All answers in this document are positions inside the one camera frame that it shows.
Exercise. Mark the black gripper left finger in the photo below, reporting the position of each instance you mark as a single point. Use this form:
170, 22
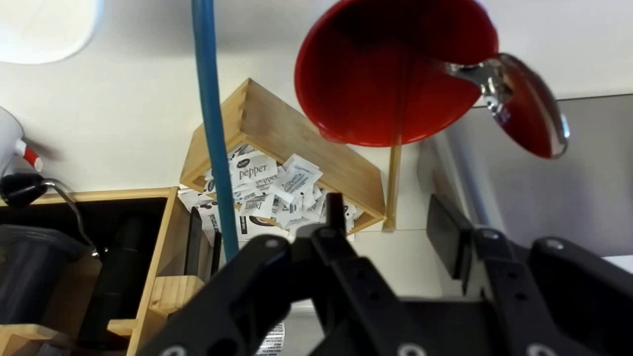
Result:
328, 283

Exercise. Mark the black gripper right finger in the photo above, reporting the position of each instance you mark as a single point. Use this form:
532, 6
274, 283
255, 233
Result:
559, 297

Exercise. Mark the white cup red inside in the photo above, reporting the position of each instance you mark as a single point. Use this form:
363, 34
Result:
367, 71

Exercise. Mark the metal spoon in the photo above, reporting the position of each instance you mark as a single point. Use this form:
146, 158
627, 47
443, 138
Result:
559, 198

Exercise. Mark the wooden box of packets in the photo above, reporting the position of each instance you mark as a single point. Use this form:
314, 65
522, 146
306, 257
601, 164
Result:
342, 164

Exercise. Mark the wooden counter organizer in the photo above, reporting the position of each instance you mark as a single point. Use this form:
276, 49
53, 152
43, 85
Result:
164, 263

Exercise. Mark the black jar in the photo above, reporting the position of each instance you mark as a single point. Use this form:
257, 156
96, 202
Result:
31, 269

